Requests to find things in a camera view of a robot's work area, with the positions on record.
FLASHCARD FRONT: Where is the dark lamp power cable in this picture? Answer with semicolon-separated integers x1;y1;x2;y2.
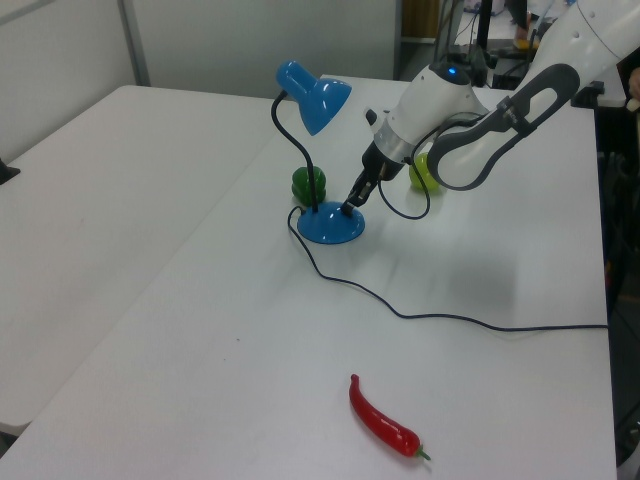
286;205;610;334

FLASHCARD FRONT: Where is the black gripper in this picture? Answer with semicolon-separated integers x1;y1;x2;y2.
341;106;402;219

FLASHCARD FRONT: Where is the red chili pepper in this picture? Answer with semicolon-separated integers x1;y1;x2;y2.
348;373;432;462

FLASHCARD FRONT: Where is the light green apple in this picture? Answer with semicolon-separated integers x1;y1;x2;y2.
408;151;444;192

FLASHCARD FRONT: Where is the wooden cabinet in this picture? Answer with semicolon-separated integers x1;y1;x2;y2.
399;0;442;43

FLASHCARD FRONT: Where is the dark green bell pepper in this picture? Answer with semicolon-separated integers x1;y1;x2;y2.
290;166;329;205

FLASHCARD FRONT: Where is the person hand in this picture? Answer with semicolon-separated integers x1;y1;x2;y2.
626;68;640;112

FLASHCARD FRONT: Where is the black equipment box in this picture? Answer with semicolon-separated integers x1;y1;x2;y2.
491;59;534;92

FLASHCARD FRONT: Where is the thin black pole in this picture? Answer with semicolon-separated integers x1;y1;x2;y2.
476;0;495;52

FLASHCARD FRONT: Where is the blue desk lamp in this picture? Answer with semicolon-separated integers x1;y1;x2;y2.
271;59;367;246

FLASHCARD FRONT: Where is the black clamp at table edge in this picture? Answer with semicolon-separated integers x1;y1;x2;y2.
0;157;22;187

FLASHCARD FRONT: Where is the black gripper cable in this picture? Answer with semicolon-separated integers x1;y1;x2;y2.
376;124;433;222

